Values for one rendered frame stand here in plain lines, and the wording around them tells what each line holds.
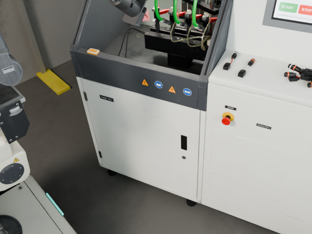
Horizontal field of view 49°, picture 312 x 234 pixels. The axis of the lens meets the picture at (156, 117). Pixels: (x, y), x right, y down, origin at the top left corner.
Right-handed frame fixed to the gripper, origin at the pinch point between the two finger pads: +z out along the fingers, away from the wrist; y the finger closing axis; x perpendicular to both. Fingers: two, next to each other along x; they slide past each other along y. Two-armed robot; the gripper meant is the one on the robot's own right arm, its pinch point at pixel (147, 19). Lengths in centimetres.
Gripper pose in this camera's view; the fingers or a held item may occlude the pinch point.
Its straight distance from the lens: 134.1
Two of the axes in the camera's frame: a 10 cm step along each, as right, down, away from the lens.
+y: 4.2, -9.0, -1.0
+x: -7.6, -4.1, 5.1
